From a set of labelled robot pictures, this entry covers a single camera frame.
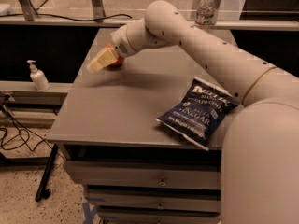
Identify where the blue floor tape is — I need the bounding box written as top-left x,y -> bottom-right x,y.
82,203 -> 98,224

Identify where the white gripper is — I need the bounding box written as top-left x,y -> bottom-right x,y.
87,26 -> 137,73

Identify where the black cable on ledge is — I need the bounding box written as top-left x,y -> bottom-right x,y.
0,12 -> 134,22

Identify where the metal frame strut left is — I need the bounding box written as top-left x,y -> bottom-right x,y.
18,0 -> 36,21

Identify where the clear plastic water bottle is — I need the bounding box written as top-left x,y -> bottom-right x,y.
195,0 -> 215,27

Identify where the blue potato chip bag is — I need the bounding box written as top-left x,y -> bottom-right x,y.
156,77 -> 239,151

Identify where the metal frame strut middle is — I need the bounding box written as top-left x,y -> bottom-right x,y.
91,0 -> 106,22

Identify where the black floor stand leg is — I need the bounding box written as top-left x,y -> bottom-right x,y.
35,145 -> 58,202

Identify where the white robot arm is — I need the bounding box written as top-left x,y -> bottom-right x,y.
87,0 -> 299,224

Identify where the grey drawer cabinet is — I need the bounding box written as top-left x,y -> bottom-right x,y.
45,27 -> 244,224

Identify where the white pump soap bottle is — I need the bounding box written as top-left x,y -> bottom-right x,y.
27,60 -> 50,91

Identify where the metal frame strut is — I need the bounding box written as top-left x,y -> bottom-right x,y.
18,0 -> 36,21
91,0 -> 106,22

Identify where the red apple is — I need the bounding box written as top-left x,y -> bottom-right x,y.
107,43 -> 124,67

